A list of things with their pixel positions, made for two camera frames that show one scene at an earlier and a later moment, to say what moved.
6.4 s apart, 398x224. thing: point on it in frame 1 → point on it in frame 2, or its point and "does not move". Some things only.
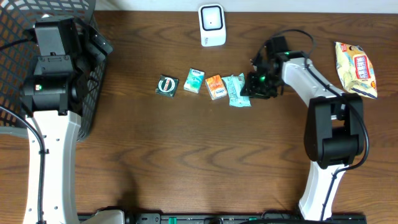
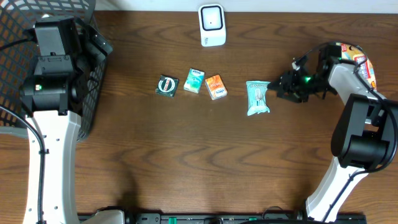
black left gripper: (99, 45) does not move
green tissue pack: (194, 80) does not move
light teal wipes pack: (234, 84) → (257, 97)
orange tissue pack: (216, 87) does not move
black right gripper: (253, 89) → (288, 81)
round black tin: (166, 86) does not move
